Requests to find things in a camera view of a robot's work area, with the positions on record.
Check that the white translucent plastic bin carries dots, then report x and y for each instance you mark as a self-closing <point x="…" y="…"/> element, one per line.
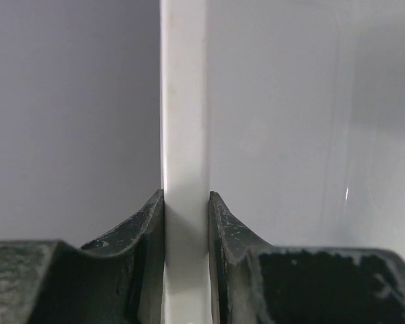
<point x="294" y="113"/>

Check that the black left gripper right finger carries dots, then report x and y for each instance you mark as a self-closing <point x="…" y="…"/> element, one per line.
<point x="253" y="281"/>

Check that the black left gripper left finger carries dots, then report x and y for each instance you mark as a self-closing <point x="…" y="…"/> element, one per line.
<point x="115" y="278"/>

